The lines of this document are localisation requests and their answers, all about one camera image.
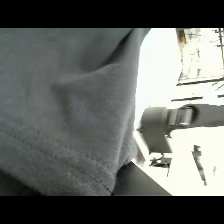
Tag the grey garment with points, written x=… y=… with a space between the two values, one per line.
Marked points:
x=66 y=110

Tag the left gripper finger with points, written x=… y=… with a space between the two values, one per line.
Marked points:
x=136 y=183

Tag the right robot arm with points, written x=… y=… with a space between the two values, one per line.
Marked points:
x=156 y=126

